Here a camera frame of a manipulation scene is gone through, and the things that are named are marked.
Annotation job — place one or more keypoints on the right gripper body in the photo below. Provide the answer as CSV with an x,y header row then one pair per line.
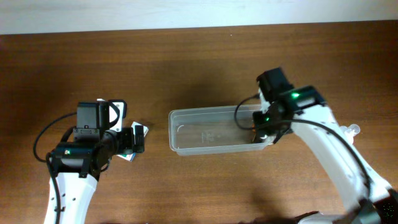
x,y
260,119

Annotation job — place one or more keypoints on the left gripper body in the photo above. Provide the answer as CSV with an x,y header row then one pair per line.
x,y
120,142

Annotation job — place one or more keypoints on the white green medicine box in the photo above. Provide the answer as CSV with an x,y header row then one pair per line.
x,y
130,157

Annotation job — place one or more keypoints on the black bottle white cap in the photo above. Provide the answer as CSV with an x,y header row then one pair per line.
x,y
260,136

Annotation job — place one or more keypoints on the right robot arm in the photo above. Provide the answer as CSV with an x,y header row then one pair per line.
x,y
366,196

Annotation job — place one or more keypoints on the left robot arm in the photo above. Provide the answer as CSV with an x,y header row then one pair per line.
x,y
84,153

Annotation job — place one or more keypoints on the clear plastic container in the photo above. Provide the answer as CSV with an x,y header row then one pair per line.
x,y
210,130

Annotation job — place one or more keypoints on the clear sanitizer bottle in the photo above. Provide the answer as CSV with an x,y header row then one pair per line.
x,y
350,132

